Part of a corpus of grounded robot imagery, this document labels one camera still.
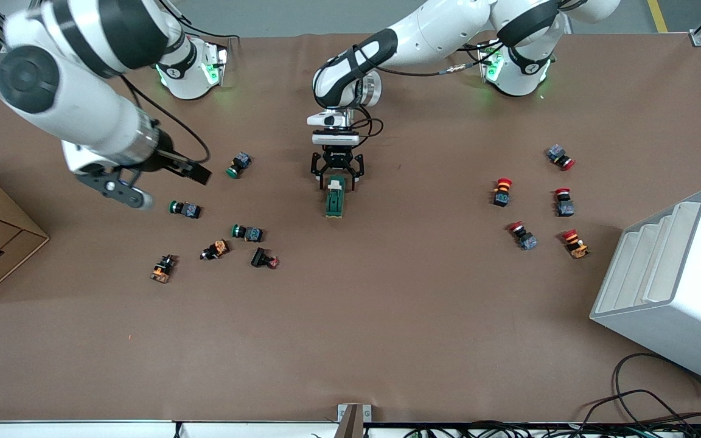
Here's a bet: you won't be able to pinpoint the green push button blue block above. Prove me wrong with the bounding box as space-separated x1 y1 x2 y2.
226 152 252 179
231 224 264 243
169 200 202 220

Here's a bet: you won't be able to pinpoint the black button orange contact block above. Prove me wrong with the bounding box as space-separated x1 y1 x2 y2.
200 240 231 261
150 254 178 284

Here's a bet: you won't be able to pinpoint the black square button red terminals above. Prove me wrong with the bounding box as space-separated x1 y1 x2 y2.
251 247 280 269

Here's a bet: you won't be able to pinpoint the red mushroom button blue block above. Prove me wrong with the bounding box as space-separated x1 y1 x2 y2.
506 221 538 251
546 144 576 172
554 188 575 218

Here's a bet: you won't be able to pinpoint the red button orange contact block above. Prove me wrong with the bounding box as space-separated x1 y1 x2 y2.
562 229 590 260

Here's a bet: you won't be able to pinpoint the white stepped storage bin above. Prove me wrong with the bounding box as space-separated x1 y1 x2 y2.
590 187 701 393

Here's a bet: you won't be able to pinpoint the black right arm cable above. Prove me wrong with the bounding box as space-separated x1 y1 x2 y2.
118 73 212 164

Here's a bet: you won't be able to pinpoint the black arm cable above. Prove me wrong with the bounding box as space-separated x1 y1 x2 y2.
118 73 212 164
325 41 497 150

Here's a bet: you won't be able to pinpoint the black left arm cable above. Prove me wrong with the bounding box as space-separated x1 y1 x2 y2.
325 41 497 150

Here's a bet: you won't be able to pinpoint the silver metal table bracket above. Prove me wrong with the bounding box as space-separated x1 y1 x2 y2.
337 403 372 438

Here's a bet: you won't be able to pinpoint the white table edge rail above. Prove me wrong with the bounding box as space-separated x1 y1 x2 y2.
0 420 339 438

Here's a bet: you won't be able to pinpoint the black looped cable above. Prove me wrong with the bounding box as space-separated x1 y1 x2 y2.
612 353 701 426

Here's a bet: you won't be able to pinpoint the black cable bundle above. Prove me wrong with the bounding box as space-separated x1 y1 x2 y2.
381 389 701 438

